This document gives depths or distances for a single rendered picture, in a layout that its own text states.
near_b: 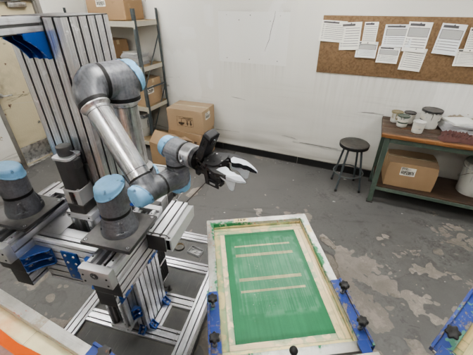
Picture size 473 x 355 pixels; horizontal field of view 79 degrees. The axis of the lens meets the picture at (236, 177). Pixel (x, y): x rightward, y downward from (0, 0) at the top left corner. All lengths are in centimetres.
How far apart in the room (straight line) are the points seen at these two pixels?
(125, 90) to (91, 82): 12
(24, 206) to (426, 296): 285
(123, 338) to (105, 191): 130
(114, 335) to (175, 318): 40
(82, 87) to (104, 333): 170
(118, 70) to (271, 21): 309
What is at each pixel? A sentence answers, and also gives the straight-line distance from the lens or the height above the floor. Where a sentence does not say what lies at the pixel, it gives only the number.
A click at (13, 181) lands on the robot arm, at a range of 150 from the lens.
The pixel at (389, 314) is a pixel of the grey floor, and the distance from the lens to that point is 273.
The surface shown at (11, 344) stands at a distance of 135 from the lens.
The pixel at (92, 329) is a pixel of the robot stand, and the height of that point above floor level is 21.
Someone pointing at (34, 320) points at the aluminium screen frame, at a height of 112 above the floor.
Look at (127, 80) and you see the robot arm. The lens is 107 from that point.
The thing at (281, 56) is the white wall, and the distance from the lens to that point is 397.
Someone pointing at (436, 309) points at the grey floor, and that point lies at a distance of 294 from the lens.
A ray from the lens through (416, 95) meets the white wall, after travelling 394.
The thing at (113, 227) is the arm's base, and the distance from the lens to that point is 124.
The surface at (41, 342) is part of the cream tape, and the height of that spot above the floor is 107.
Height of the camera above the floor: 207
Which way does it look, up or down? 32 degrees down
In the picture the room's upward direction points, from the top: straight up
